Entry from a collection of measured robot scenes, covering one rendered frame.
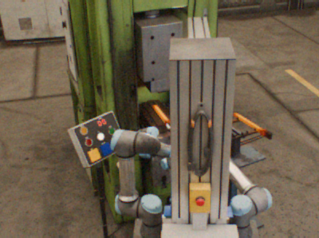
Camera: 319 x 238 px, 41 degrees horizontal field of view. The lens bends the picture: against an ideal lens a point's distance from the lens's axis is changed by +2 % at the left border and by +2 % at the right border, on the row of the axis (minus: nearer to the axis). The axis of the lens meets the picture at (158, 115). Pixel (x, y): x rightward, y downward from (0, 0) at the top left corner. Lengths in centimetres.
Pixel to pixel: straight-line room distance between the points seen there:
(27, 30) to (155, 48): 563
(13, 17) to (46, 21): 58
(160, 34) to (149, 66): 24
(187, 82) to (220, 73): 13
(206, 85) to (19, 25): 696
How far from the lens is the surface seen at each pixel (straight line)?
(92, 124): 295
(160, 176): 343
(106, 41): 302
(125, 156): 226
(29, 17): 836
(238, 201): 246
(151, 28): 293
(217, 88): 165
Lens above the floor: 260
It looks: 29 degrees down
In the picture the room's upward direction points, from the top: 2 degrees counter-clockwise
